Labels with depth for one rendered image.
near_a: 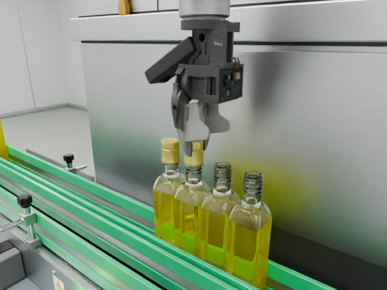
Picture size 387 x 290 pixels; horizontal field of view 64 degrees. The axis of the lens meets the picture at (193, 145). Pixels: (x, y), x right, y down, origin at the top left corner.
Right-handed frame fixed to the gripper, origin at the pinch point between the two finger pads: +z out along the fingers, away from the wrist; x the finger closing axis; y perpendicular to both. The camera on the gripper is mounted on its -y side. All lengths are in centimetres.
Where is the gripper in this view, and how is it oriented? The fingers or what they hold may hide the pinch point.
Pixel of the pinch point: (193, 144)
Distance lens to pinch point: 53.6
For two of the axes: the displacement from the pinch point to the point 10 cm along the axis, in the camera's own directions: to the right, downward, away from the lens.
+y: 7.9, 2.0, -5.8
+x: 6.2, -2.5, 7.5
